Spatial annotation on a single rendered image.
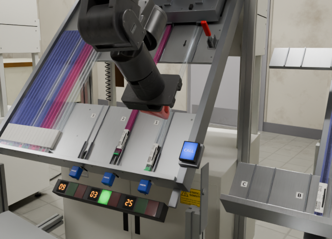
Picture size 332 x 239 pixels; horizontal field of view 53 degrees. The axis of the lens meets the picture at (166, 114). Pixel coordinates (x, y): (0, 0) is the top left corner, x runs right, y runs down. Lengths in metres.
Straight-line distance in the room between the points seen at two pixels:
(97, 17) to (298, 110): 3.83
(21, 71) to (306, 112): 3.97
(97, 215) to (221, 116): 3.31
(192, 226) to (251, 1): 0.77
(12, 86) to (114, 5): 4.96
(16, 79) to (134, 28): 4.96
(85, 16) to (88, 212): 1.08
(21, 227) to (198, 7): 0.80
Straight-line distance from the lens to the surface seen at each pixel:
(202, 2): 1.12
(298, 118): 4.23
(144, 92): 0.57
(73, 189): 0.98
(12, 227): 0.96
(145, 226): 1.34
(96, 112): 1.06
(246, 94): 1.25
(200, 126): 0.88
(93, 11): 0.50
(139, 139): 0.93
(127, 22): 0.49
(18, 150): 1.13
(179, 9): 1.13
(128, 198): 0.88
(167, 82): 0.60
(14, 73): 5.40
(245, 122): 1.27
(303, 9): 4.18
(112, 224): 1.43
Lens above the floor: 1.04
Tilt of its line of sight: 11 degrees down
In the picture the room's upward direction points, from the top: straight up
